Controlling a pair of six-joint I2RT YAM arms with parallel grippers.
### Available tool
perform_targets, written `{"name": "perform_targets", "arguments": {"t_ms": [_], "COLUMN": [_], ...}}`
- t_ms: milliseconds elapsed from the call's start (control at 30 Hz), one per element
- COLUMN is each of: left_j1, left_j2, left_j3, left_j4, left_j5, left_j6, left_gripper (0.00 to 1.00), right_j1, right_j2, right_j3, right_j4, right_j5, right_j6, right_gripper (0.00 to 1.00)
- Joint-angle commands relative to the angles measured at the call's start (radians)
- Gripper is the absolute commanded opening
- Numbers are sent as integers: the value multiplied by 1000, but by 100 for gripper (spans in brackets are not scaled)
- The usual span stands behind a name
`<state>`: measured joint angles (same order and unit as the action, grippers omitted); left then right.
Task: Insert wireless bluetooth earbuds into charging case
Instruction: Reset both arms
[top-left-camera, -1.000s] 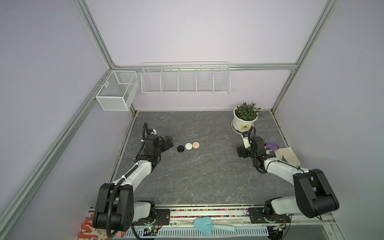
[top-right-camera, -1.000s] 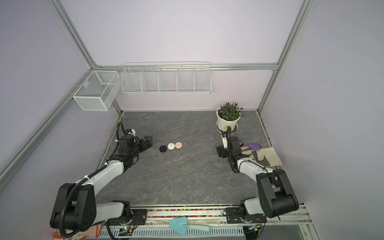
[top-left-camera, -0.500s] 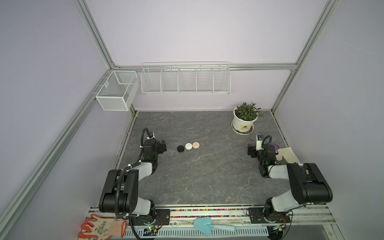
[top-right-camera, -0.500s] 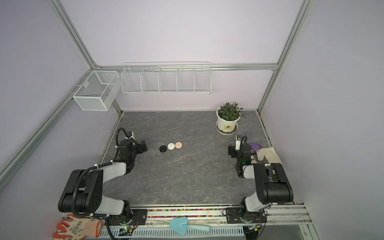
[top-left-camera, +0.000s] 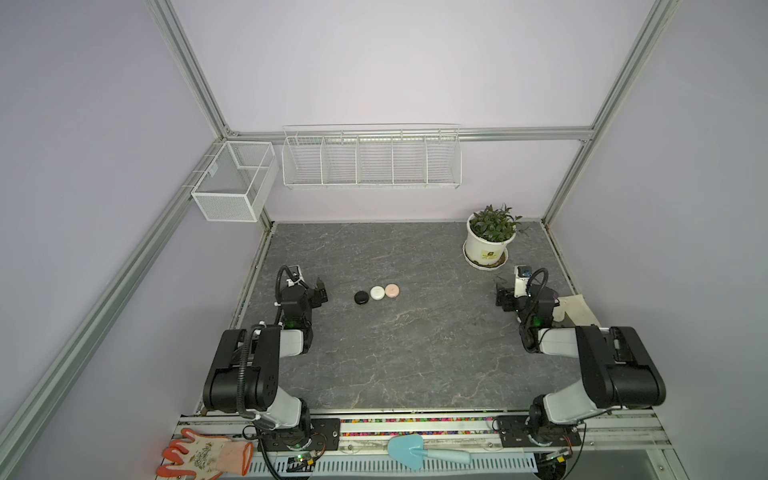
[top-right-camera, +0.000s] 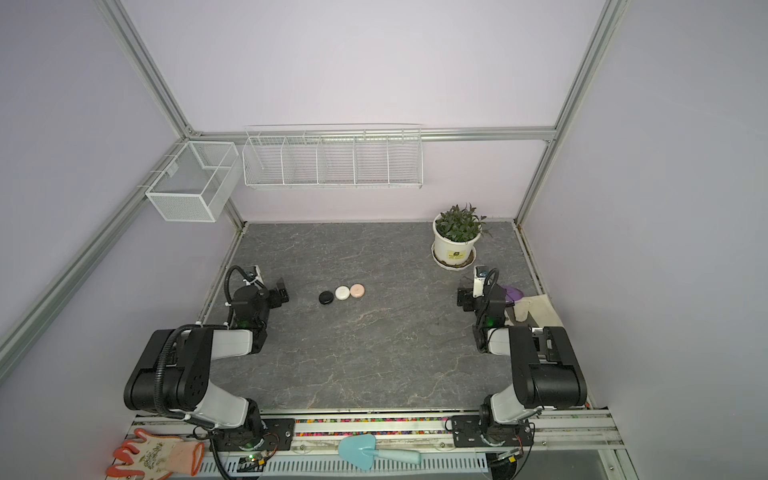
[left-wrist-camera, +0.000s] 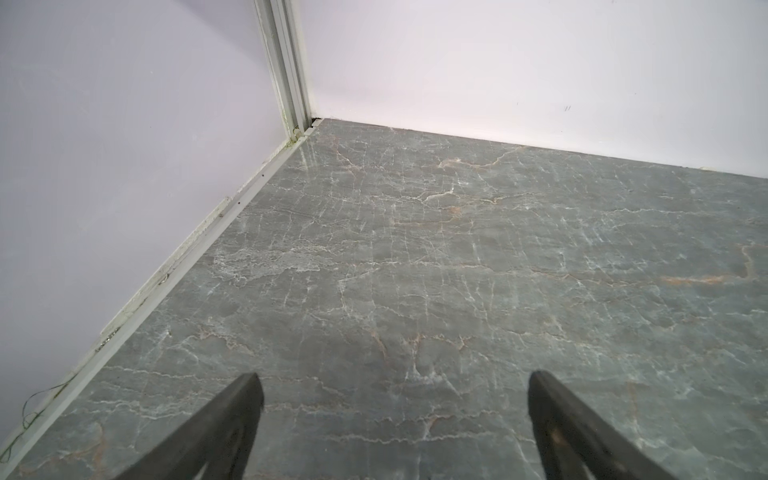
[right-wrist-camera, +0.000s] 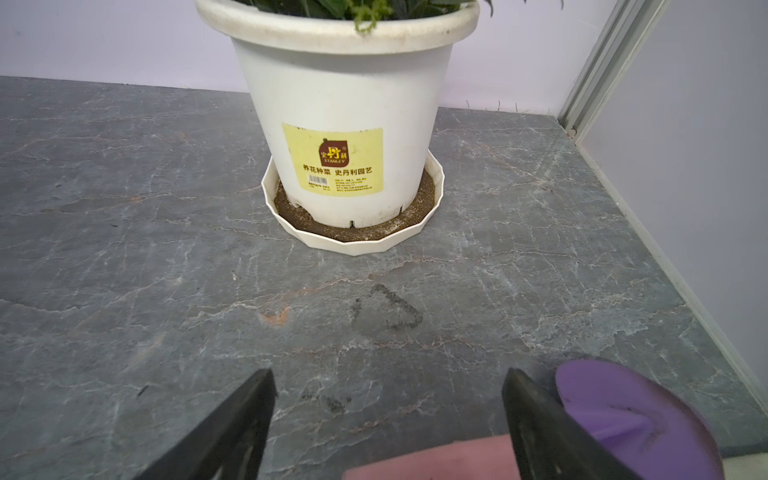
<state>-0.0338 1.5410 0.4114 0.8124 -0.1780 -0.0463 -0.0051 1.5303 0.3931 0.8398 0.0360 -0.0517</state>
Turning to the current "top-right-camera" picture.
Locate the long white wire basket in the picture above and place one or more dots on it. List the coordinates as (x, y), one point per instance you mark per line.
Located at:
(333, 156)

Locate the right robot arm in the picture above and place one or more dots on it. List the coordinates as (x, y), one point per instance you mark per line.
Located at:
(544, 369)

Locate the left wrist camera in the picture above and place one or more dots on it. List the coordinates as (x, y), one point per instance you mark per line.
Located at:
(253, 276)

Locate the small white mesh basket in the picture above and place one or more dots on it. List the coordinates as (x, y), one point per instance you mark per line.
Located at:
(197, 182)

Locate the black earbud charging case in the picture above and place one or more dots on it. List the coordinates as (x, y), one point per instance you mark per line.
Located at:
(326, 297)

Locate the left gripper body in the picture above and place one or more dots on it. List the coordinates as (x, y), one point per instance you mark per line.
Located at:
(272, 300)

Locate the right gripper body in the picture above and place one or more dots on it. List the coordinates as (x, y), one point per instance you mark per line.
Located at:
(471, 304)

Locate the purple pink garden scoop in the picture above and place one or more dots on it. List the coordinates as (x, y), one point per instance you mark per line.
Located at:
(513, 294)

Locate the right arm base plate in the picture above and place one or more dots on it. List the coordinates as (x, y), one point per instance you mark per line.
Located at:
(468, 431)

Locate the pink earbud charging case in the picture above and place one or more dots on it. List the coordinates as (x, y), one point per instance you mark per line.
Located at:
(357, 290)

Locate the beige grey work glove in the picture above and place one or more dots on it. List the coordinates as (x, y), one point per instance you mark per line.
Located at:
(536, 311)

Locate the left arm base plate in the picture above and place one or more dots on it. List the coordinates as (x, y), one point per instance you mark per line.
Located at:
(275, 434)

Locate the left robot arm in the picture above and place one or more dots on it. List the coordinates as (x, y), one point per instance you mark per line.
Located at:
(172, 376)

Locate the red white garden glove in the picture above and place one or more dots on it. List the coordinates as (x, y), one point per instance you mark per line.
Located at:
(151, 456)

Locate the potted green plant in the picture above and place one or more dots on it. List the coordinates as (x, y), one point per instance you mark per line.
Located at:
(456, 231)

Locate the teal garden trowel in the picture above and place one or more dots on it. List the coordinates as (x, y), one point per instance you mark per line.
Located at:
(361, 451)

